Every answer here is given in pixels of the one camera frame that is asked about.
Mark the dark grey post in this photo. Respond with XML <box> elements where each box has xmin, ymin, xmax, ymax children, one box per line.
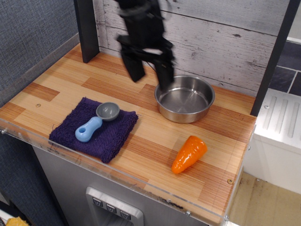
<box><xmin>73</xmin><ymin>0</ymin><xmax>99</xmax><ymax>63</ymax></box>
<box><xmin>250</xmin><ymin>0</ymin><xmax>301</xmax><ymax>117</ymax></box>

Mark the blue grey toy scoop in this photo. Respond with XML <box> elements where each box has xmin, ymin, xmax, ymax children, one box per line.
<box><xmin>75</xmin><ymin>102</ymin><xmax>120</xmax><ymax>143</ymax></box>

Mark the yellow object at corner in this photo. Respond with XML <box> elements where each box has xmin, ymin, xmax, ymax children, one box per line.
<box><xmin>6</xmin><ymin>217</ymin><xmax>29</xmax><ymax>226</ymax></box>

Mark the right dark grey post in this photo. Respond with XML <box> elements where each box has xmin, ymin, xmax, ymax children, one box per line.
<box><xmin>250</xmin><ymin>0</ymin><xmax>301</xmax><ymax>117</ymax></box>

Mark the purple towel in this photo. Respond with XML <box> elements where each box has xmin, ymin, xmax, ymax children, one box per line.
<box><xmin>49</xmin><ymin>97</ymin><xmax>138</xmax><ymax>163</ymax></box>

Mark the left dark grey post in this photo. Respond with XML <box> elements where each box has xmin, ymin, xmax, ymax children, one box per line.
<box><xmin>73</xmin><ymin>0</ymin><xmax>99</xmax><ymax>63</ymax></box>

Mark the silver dispenser button panel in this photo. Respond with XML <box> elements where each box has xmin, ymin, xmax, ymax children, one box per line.
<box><xmin>86</xmin><ymin>186</ymin><xmax>144</xmax><ymax>226</ymax></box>

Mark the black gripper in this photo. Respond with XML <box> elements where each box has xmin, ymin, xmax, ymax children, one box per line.
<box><xmin>117</xmin><ymin>0</ymin><xmax>174</xmax><ymax>90</ymax></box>

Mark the white ridged appliance top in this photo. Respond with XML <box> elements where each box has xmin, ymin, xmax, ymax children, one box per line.
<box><xmin>254</xmin><ymin>89</ymin><xmax>301</xmax><ymax>148</ymax></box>

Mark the clear acrylic front guard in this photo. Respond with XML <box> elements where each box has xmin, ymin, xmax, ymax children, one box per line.
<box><xmin>0</xmin><ymin>120</ymin><xmax>230</xmax><ymax>226</ymax></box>

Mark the metal pot with wire handle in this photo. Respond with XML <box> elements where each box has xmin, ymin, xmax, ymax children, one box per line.
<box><xmin>154</xmin><ymin>74</ymin><xmax>215</xmax><ymax>123</ymax></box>

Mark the orange plastic carrot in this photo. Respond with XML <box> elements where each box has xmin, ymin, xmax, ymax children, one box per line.
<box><xmin>171</xmin><ymin>136</ymin><xmax>207</xmax><ymax>174</ymax></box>

